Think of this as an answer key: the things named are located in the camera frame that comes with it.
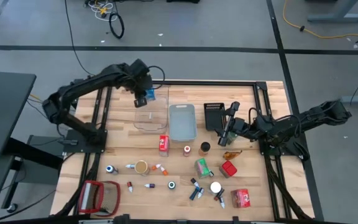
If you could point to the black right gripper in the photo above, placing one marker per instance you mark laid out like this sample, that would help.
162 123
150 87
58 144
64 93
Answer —
238 126

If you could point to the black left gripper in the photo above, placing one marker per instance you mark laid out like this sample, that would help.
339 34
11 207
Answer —
141 84

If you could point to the black mesh basket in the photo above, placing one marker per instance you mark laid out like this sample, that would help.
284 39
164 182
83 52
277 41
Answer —
211 118

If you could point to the clear plastic bin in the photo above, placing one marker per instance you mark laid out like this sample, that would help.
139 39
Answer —
154 121

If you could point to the black-lid orange spice jar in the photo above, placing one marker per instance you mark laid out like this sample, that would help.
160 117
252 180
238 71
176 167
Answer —
204 147

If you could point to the light grey plastic bin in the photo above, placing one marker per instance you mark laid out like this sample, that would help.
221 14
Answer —
182 124

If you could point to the red Froot Loops box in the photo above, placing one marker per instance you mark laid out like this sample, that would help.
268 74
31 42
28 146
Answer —
163 144
240 198

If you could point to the red ink bottle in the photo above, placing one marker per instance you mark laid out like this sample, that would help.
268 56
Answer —
186 151

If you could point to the green Apple Jacks box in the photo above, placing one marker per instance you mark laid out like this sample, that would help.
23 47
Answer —
202 168

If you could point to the white-lid spice jar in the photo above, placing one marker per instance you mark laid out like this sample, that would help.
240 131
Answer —
215 187

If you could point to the tan-lid spice jar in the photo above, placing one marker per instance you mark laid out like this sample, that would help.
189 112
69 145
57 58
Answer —
141 167

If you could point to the orange dropper bottle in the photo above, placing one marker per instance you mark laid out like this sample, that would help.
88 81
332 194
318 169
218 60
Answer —
156 167
164 170

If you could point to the blue ink bottle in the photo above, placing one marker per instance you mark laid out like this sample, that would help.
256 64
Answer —
110 169

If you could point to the black ink bottle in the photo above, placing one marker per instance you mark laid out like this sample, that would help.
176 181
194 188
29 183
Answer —
171 185

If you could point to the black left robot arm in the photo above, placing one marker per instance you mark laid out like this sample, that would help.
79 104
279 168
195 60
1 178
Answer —
73 90

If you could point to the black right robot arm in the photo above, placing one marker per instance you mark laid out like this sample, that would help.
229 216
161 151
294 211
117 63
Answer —
315 119

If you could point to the red-capped spice jar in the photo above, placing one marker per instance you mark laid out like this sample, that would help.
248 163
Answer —
228 168

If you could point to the dark dropper bottle white cap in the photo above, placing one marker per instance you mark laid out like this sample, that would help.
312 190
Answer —
130 166

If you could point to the brown dropper bottle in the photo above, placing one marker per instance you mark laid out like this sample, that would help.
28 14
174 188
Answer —
219 194

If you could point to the teal dropper bottle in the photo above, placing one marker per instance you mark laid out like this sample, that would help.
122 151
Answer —
194 194

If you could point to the pale dropper bottle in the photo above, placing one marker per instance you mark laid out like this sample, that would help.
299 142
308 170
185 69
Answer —
222 203

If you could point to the purple dropper bottle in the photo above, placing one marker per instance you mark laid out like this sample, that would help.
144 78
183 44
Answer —
149 185

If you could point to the red dropper bottle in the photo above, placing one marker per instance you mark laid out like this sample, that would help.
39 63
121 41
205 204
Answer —
130 186

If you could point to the red-framed box grater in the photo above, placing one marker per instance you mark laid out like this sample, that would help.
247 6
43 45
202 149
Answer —
99 198

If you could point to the black desk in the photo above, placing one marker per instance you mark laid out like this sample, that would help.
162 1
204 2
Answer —
5 109

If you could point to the black caster wheel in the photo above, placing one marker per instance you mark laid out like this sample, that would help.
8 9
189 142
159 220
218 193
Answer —
11 208

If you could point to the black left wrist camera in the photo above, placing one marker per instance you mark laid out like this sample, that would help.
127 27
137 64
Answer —
140 67

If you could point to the black desk leg frame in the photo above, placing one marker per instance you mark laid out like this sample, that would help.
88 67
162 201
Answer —
33 152

